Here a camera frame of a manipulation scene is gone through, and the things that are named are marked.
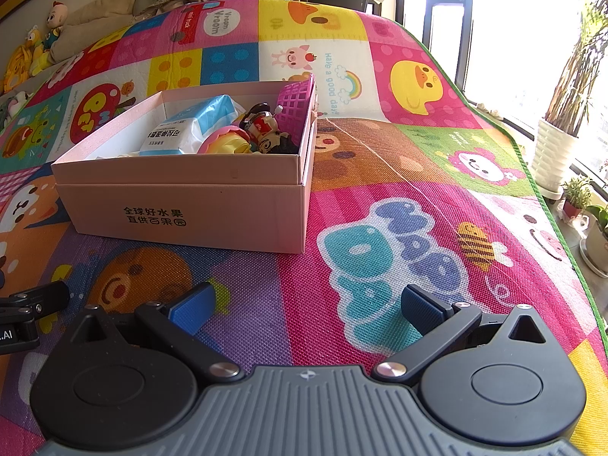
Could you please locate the yellow duck plush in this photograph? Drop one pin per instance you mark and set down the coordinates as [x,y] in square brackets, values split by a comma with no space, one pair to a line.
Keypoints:
[37,40]

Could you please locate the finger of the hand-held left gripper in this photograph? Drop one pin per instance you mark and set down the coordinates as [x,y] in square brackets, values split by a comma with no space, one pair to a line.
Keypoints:
[42,297]

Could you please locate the pink yellow round toy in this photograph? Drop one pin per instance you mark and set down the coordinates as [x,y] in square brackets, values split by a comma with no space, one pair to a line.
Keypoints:
[223,144]

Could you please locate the potted plant white pot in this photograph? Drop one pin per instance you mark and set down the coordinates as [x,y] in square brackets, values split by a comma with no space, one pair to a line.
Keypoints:
[596,242]

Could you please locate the toy figurine red shirt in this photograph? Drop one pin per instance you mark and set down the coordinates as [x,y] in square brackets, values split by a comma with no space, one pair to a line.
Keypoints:
[259,123]

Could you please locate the toy figurine dark clothes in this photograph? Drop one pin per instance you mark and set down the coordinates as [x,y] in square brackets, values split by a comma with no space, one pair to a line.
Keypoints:
[280,143]

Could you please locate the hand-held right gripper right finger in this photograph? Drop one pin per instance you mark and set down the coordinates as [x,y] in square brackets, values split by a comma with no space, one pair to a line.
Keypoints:
[420,306]

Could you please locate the tall green potted plant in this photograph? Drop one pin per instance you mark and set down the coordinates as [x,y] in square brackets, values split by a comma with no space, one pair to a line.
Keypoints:
[577,57]

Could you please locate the beige pillow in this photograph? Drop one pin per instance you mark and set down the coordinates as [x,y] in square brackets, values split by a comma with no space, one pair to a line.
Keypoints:
[95,16]

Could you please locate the white pink plush toy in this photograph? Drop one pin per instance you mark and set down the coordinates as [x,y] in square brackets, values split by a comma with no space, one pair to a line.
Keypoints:
[13,103]

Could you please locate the doll with red cap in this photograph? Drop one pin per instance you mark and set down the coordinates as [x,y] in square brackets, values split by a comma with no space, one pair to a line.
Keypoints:
[57,16]

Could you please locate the blue white tissue packet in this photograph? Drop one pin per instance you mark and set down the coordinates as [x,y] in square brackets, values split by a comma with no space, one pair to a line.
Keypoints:
[185,126]

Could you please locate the small plant in red pot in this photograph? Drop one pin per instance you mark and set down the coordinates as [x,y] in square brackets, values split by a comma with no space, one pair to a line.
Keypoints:
[574,199]

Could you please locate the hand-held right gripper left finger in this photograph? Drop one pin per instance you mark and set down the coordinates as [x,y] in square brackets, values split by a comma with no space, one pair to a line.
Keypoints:
[192,308]

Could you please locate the pink toy scoop net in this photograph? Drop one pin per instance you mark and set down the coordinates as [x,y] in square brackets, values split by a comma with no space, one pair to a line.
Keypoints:
[297,104]

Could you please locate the colourful cartoon play mat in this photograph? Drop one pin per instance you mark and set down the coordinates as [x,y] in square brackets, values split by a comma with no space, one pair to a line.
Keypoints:
[380,256]

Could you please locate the pink cardboard box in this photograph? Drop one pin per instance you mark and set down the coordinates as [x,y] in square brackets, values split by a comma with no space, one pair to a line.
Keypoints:
[190,209]

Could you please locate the orange yellow plush toy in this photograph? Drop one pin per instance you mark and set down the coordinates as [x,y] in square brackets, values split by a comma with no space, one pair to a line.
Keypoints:
[18,69]

